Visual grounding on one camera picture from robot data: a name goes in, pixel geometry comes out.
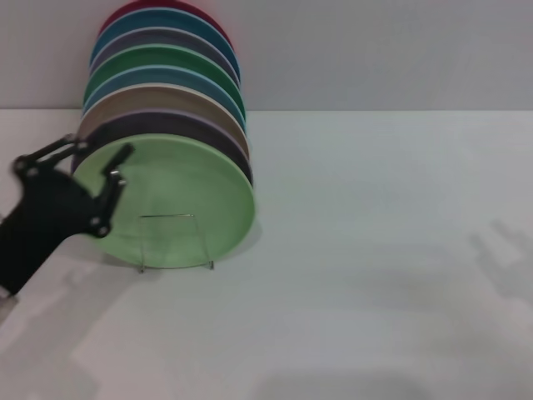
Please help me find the grey purple plate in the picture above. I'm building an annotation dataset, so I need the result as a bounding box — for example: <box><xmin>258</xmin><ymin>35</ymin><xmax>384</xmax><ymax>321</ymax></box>
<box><xmin>89</xmin><ymin>27</ymin><xmax>242</xmax><ymax>89</ymax></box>

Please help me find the dark green plate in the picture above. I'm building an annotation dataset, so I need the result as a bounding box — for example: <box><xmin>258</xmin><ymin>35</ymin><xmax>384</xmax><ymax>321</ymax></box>
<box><xmin>82</xmin><ymin>43</ymin><xmax>245</xmax><ymax>122</ymax></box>

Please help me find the clear acrylic plate rack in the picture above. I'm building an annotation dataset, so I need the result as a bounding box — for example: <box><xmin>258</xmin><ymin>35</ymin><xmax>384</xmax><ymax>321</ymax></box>
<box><xmin>137</xmin><ymin>213</ymin><xmax>216</xmax><ymax>274</ymax></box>

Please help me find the beige plate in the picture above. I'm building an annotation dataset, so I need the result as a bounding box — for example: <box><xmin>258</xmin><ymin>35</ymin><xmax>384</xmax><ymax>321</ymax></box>
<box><xmin>78</xmin><ymin>82</ymin><xmax>251</xmax><ymax>160</ymax></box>

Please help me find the light blue plate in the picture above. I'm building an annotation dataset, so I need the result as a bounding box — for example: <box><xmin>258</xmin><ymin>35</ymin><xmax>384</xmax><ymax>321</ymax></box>
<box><xmin>82</xmin><ymin>64</ymin><xmax>247</xmax><ymax>135</ymax></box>

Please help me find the light green plate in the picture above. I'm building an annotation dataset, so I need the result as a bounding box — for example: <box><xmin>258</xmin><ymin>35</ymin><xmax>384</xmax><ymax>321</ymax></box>
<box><xmin>77</xmin><ymin>132</ymin><xmax>257</xmax><ymax>270</ymax></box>

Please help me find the teal blue plate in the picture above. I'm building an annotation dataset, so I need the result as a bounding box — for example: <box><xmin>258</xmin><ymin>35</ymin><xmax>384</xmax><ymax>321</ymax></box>
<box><xmin>89</xmin><ymin>8</ymin><xmax>241</xmax><ymax>84</ymax></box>

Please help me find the crimson plate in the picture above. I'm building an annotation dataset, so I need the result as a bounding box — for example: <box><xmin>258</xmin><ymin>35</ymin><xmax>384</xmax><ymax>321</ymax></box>
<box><xmin>98</xmin><ymin>0</ymin><xmax>233</xmax><ymax>47</ymax></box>

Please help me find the lilac plate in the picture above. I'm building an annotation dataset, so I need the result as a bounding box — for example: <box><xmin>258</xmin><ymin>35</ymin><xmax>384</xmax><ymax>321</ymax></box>
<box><xmin>70</xmin><ymin>110</ymin><xmax>254</xmax><ymax>188</ymax></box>

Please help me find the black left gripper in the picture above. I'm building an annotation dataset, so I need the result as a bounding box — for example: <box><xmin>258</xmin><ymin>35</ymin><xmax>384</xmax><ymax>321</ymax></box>
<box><xmin>0</xmin><ymin>132</ymin><xmax>135</xmax><ymax>298</ymax></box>

